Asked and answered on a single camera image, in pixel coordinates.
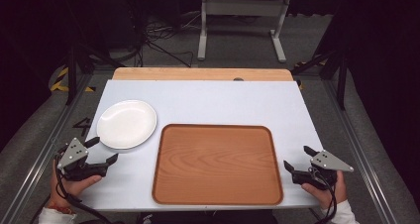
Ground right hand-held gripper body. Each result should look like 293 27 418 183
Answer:
291 149 355 191

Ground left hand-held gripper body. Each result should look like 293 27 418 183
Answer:
55 137 109 182

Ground white round plate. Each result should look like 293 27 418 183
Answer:
96 99 158 151

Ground brown wooden tray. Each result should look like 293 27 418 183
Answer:
151 123 284 206

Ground person's right hand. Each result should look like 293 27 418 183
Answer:
300 169 349 211

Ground person's left hand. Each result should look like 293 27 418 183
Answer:
49 161 103 212

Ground black tripod stand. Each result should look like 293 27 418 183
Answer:
289 47 352 112
62 44 128 107

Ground white table board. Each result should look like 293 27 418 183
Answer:
77 79 327 213

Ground light wooden desk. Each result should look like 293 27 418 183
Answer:
111 66 295 82

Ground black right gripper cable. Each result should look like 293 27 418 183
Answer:
308 166 339 224

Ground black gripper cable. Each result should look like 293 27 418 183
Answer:
53 144 115 224
308 166 339 224

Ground aluminium floor rail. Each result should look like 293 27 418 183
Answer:
0 72 95 224
320 78 395 224

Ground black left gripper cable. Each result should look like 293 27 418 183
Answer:
53 144 115 224

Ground red wrist bracelet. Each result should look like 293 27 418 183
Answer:
49 200 73 216

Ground black floor cables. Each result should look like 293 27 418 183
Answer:
130 10 202 68

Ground white metal table frame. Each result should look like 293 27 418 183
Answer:
196 0 293 64

